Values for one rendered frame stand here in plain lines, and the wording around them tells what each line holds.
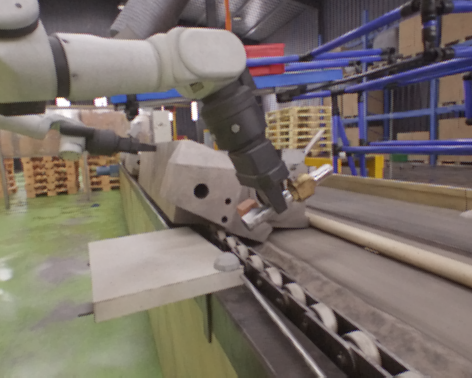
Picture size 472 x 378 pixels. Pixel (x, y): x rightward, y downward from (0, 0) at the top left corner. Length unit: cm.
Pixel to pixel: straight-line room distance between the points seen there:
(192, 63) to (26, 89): 18
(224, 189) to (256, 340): 37
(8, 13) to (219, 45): 23
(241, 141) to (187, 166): 22
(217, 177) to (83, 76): 38
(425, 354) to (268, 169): 29
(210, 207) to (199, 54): 35
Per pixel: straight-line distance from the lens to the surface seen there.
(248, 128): 49
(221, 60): 47
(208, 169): 69
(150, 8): 828
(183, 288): 50
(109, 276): 56
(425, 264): 67
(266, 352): 40
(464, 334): 52
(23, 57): 40
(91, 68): 41
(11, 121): 112
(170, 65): 44
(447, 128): 1122
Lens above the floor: 99
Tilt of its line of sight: 6 degrees down
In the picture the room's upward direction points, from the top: 3 degrees counter-clockwise
